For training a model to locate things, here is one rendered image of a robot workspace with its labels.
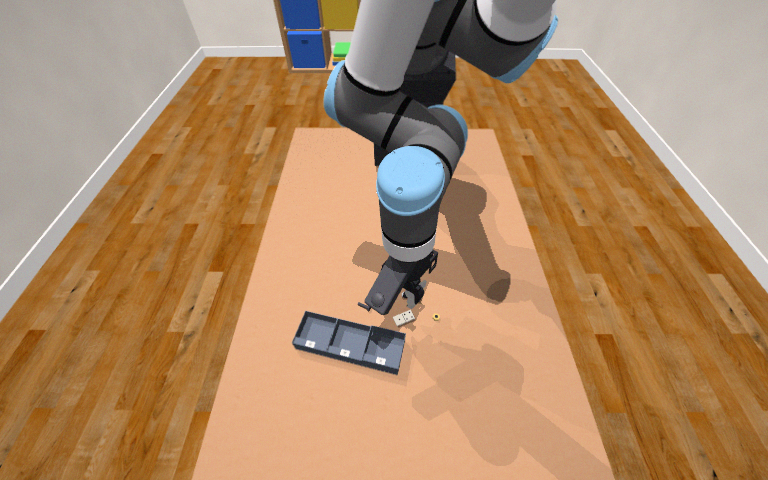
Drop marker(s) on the grey three-compartment bin rack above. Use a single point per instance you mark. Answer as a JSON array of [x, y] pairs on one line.
[[368, 346]]

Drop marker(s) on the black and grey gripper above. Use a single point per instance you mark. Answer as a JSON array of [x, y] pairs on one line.
[[415, 289]]

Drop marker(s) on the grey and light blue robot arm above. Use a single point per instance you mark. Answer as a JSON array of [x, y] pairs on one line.
[[364, 96]]

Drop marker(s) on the white domino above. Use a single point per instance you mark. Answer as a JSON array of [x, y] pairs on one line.
[[403, 318]]

